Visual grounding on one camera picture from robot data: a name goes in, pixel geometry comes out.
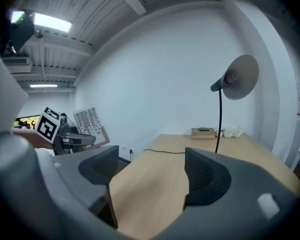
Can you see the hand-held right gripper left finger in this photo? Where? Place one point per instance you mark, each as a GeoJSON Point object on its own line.
{"type": "Point", "coordinates": [95, 169]}

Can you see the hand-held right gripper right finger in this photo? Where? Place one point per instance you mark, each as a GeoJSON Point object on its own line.
{"type": "Point", "coordinates": [227, 204]}

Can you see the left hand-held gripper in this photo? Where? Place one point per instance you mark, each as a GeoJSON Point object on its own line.
{"type": "Point", "coordinates": [48, 127]}

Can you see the bright picture screen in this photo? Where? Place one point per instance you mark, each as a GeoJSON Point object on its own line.
{"type": "Point", "coordinates": [27, 122]}

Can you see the light wooden table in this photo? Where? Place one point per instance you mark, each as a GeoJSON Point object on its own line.
{"type": "Point", "coordinates": [155, 184]}

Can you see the long ceiling light strip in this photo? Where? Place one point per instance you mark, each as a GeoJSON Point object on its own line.
{"type": "Point", "coordinates": [43, 85]}

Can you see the plain white mug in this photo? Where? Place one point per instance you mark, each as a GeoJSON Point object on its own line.
{"type": "Point", "coordinates": [238, 132]}
{"type": "Point", "coordinates": [228, 132]}

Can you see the white printed mug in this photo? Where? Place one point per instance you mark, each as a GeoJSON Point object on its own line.
{"type": "Point", "coordinates": [220, 131]}

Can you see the wooden tissue box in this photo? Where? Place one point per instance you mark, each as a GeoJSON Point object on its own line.
{"type": "Point", "coordinates": [202, 134]}

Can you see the ceiling air vent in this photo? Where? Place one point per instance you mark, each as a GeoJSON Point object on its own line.
{"type": "Point", "coordinates": [16, 64]}

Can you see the rectangular ceiling light panel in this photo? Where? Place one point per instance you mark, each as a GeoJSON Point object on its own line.
{"type": "Point", "coordinates": [52, 22]}

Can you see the black cone-shade desk lamp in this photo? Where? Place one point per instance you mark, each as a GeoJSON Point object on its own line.
{"type": "Point", "coordinates": [240, 79]}

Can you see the white wall outlet with plug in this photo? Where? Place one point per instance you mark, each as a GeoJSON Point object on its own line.
{"type": "Point", "coordinates": [131, 151]}

